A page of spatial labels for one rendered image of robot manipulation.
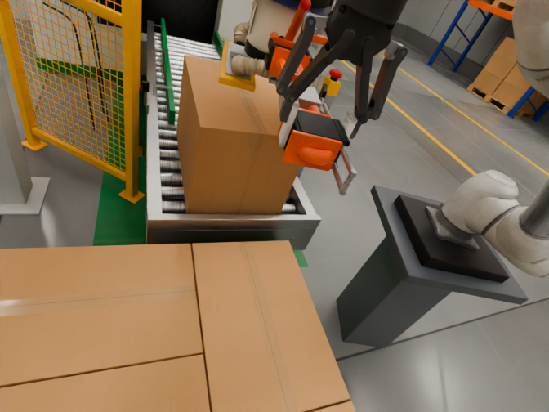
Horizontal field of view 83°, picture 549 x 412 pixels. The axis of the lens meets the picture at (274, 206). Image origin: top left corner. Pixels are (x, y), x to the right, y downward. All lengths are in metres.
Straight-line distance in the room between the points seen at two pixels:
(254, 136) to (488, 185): 0.81
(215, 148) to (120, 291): 0.53
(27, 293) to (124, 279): 0.24
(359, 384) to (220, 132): 1.34
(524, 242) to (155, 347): 1.11
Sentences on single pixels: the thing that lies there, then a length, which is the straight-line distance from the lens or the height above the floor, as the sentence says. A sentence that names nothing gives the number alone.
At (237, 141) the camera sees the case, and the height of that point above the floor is 0.91.
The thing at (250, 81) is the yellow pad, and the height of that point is 1.14.
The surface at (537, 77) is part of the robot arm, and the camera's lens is 0.83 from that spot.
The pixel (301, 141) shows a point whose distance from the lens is 0.43.
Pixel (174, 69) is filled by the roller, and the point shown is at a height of 0.53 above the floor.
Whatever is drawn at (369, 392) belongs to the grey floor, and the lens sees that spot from 1.79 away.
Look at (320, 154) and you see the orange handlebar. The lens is 0.43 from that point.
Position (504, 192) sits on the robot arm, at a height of 1.04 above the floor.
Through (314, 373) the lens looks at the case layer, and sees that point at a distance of 1.05.
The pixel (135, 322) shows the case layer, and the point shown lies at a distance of 1.02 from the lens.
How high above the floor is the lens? 1.45
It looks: 40 degrees down
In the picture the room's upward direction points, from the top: 22 degrees clockwise
